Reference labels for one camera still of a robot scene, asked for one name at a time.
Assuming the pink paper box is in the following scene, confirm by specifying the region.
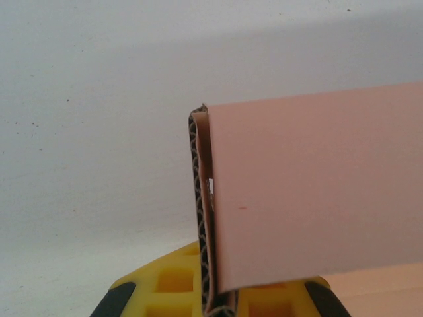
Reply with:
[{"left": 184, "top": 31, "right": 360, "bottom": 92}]
[{"left": 187, "top": 80, "right": 423, "bottom": 317}]

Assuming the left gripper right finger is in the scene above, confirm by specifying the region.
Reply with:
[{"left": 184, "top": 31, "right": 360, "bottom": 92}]
[{"left": 235, "top": 278, "right": 343, "bottom": 317}]

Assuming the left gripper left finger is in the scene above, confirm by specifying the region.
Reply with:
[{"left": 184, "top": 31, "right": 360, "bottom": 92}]
[{"left": 89, "top": 240, "right": 204, "bottom": 317}]

